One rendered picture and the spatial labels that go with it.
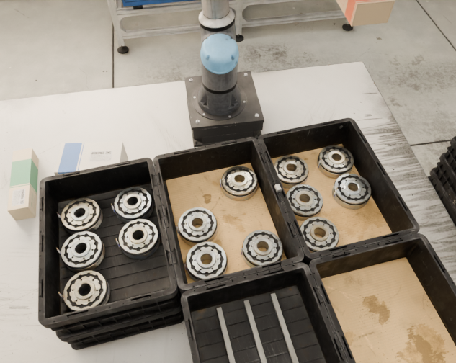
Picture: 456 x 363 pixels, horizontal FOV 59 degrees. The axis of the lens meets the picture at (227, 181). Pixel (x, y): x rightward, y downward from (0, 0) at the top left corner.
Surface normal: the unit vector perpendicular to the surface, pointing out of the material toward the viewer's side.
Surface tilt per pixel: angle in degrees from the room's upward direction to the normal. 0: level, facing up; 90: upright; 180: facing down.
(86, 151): 0
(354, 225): 0
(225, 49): 10
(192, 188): 0
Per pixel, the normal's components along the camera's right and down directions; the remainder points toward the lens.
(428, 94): 0.00, -0.58
